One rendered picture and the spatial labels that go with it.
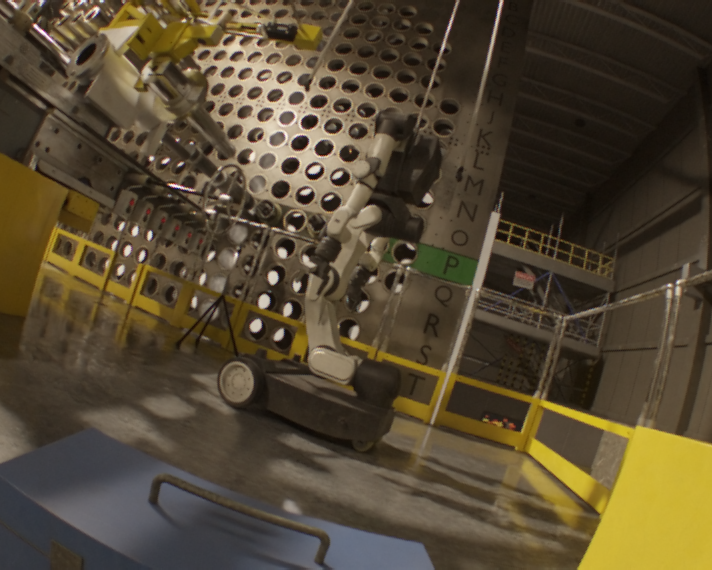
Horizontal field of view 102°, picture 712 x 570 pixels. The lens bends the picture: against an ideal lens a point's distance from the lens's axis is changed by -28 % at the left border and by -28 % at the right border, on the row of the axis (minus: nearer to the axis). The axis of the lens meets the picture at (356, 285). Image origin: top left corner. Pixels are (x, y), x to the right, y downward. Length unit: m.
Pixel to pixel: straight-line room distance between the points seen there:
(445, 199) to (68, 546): 3.83
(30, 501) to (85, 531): 0.06
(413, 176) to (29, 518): 1.67
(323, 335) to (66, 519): 1.44
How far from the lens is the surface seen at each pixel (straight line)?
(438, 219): 3.85
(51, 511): 0.39
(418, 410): 2.82
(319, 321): 1.70
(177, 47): 2.47
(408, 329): 3.63
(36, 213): 1.82
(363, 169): 1.59
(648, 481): 0.57
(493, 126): 4.40
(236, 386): 1.62
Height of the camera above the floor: 0.43
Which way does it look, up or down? 7 degrees up
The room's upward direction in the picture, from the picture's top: 19 degrees clockwise
